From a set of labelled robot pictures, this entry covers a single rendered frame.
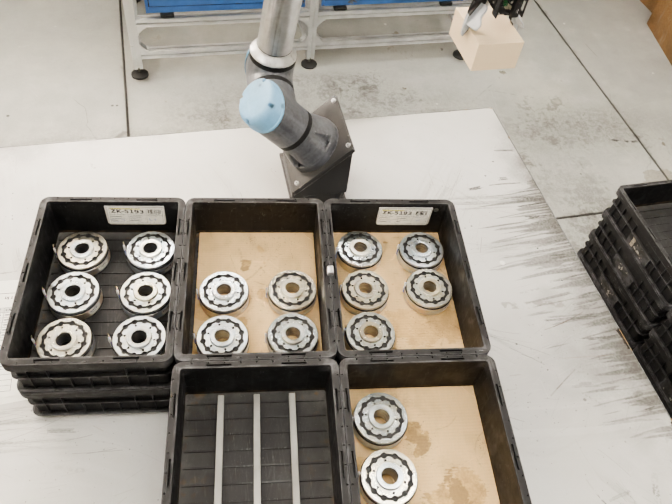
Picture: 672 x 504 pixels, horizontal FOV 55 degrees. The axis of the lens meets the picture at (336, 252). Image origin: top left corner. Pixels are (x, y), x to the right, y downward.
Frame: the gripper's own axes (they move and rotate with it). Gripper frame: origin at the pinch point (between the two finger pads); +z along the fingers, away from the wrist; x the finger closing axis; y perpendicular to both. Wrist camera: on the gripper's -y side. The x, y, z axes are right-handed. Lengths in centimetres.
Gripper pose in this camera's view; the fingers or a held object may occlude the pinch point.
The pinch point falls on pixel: (486, 32)
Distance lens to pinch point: 173.7
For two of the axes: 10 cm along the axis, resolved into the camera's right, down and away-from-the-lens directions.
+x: 9.7, -1.2, 2.2
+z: -1.0, 6.1, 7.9
